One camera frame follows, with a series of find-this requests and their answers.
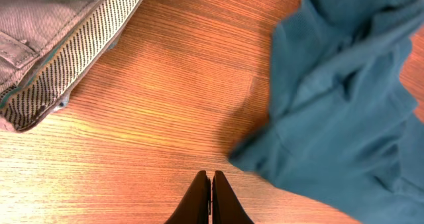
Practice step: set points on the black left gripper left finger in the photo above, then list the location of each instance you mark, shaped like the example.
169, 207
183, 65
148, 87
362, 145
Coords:
194, 207

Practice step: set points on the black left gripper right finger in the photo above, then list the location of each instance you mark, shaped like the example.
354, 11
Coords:
226, 208

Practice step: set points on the blue polo shirt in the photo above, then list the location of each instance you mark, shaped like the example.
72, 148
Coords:
342, 128

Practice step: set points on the grey folded garment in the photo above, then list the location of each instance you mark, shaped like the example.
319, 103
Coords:
47, 47

